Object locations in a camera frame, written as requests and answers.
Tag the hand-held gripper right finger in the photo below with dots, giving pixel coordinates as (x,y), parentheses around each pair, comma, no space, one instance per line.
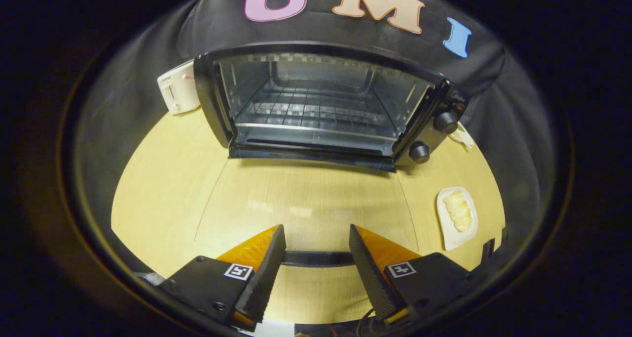
(370,273)

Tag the white divided condiment dish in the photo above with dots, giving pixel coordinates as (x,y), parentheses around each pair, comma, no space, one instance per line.
(463,137)

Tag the black toaster oven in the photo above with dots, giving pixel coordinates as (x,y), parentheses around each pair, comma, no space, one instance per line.
(429,137)

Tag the white pop-up toaster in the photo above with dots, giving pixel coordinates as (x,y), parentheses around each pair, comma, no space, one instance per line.
(180,87)

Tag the white square plate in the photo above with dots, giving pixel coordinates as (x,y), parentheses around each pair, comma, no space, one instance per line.
(454,239)

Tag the ridged bread roll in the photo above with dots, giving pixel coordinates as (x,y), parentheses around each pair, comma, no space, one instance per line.
(457,210)

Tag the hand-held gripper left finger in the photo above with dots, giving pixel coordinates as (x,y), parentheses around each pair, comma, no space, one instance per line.
(264,277)

